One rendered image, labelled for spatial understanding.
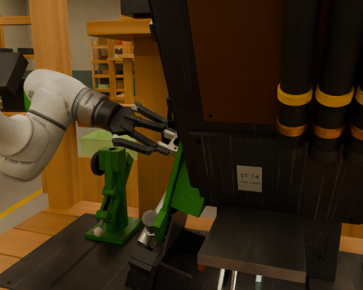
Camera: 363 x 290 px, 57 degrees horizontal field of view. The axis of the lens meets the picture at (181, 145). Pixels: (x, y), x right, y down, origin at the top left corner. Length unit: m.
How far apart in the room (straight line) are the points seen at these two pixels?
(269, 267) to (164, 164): 0.66
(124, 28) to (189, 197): 0.52
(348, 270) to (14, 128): 0.89
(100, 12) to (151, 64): 10.68
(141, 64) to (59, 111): 0.35
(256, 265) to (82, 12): 11.65
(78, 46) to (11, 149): 11.20
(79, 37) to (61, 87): 11.12
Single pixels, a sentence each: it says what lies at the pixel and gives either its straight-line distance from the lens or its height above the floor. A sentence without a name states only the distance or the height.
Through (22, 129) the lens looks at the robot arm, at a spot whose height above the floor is 1.27.
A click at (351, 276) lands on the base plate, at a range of 1.00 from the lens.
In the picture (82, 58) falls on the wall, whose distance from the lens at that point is 11.93.
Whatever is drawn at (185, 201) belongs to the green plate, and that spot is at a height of 1.13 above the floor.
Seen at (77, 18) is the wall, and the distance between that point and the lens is 12.06.
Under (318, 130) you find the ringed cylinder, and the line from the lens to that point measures 0.49.
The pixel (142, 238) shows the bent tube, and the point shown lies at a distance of 0.85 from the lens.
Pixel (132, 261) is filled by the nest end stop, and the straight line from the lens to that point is 0.83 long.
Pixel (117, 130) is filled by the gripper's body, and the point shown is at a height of 1.26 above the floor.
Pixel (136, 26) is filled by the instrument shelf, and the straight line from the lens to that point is 0.98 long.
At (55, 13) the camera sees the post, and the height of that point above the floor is 1.59.
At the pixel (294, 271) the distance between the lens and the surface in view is 0.54.
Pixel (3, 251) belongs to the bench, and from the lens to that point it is 1.17.
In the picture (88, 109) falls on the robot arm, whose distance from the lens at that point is 0.85.
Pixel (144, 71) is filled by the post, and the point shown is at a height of 1.40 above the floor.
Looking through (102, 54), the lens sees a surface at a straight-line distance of 11.61.
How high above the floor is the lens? 1.42
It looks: 13 degrees down
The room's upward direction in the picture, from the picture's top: straight up
